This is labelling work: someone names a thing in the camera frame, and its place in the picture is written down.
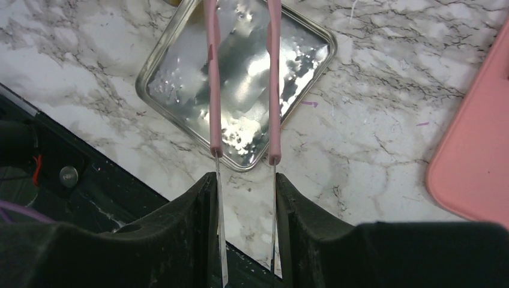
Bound black table base rail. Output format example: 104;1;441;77
0;83;275;288

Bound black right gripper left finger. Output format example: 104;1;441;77
1;172;218;287

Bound pink plastic tray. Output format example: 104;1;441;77
426;22;508;228

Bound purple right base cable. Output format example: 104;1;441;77
0;200;55;224

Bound silver tin lid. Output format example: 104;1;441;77
135;1;337;172

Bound pink silicone tongs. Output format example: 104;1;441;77
203;0;282;287

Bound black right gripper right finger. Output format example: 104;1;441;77
276;173;508;287

